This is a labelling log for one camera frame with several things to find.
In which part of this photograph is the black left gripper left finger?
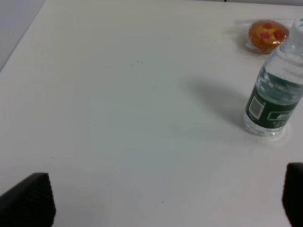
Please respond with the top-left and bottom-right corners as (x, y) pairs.
(0, 173), (56, 227)

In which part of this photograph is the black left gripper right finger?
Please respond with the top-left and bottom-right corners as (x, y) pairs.
(282, 162), (303, 227)

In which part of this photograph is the green label water bottle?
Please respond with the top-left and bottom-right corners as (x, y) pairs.
(244, 19), (303, 136)

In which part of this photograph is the wrapped muffin with red topping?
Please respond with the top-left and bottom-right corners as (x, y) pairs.
(235, 18), (294, 54)

